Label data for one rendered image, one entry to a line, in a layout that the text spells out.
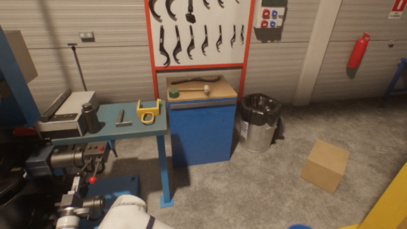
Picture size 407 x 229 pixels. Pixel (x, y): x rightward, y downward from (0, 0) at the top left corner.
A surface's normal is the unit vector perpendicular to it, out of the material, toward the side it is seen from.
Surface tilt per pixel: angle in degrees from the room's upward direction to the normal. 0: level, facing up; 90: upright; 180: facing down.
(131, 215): 30
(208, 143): 90
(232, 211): 0
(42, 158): 0
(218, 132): 90
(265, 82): 90
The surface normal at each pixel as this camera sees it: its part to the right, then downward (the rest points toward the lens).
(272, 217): 0.02, -0.87
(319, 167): -0.64, 0.37
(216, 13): 0.19, 0.49
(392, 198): -0.98, 0.07
